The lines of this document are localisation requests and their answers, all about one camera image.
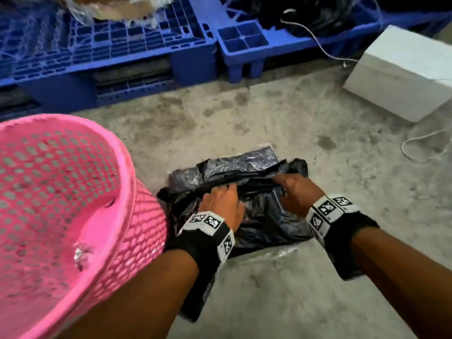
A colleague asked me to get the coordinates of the person's right hand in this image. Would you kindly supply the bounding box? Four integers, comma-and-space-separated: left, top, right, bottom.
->
272, 172, 325, 218

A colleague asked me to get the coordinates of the person's left hand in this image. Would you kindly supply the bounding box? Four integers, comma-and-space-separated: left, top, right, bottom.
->
199, 183, 245, 232

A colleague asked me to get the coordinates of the pack of black bags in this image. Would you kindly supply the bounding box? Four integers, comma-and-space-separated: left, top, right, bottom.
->
157, 144, 313, 262

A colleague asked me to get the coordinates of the pink plastic basket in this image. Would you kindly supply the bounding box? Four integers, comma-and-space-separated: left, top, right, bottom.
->
0, 113, 169, 339

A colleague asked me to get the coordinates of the person's left forearm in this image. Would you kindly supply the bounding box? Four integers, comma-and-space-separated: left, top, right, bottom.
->
58, 249, 200, 339

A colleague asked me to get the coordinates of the person's right forearm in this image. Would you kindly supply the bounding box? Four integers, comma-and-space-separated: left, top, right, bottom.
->
351, 226, 452, 339

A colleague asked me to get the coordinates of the white box on floor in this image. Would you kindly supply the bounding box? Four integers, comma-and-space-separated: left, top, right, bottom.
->
343, 25, 452, 123

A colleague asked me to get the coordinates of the right wrist marker band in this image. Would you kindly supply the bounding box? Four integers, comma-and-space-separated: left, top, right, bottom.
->
305, 194, 380, 281

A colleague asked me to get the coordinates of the silver foil scrap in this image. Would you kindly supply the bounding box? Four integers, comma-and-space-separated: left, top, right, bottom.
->
73, 243, 94, 272

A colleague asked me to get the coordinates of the small blue plastic pallet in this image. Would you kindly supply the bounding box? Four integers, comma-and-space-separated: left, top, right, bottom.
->
190, 0, 452, 83

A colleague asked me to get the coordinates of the large blue plastic pallet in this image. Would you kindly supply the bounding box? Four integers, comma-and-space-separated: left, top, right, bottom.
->
0, 0, 218, 121

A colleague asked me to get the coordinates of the clear plastic wrap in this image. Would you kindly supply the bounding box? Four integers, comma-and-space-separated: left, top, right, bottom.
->
58, 0, 177, 27

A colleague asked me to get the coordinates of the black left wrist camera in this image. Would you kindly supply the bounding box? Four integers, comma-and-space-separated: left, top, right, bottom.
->
180, 271, 216, 323

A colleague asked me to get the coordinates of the thin white cable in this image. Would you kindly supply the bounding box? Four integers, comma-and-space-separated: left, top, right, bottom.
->
281, 8, 452, 163

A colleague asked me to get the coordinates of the bundle of black cables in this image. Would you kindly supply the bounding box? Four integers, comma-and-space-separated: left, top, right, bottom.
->
243, 0, 357, 38

